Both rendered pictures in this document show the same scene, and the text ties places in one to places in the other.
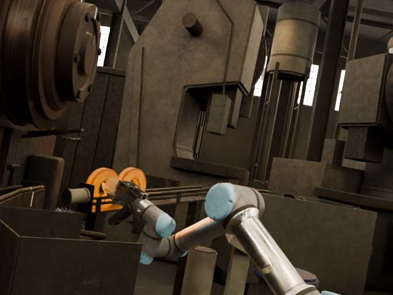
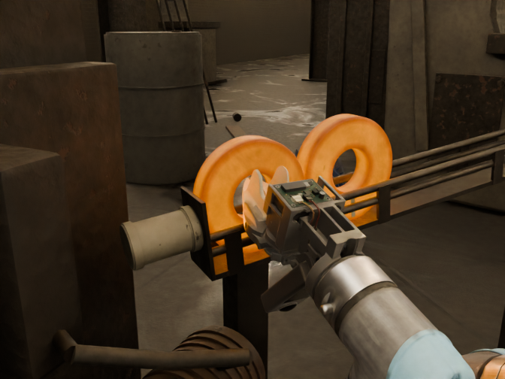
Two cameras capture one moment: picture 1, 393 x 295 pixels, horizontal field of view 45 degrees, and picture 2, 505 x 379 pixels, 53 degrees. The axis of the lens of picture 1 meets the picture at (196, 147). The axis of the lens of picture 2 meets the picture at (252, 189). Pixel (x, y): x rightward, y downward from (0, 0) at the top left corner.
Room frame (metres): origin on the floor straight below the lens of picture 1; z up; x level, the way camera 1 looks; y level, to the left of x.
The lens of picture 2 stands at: (1.27, 0.02, 0.92)
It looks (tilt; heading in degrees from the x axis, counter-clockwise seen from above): 18 degrees down; 27
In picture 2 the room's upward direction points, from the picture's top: straight up
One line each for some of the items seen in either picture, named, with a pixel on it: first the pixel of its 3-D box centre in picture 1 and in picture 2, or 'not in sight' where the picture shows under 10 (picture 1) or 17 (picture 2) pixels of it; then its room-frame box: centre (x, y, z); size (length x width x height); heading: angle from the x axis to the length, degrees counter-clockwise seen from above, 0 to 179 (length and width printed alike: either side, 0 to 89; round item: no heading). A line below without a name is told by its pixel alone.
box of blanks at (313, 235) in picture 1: (283, 240); not in sight; (3.81, -0.81, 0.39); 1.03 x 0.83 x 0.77; 105
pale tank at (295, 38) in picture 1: (281, 112); not in sight; (10.16, -1.65, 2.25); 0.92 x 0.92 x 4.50
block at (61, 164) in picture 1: (40, 191); (15, 260); (1.59, 0.48, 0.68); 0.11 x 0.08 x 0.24; 90
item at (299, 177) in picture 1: (306, 211); not in sight; (5.46, -1.36, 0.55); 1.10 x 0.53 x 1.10; 20
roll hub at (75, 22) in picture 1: (81, 53); not in sight; (1.36, 0.37, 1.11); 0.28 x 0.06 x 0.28; 0
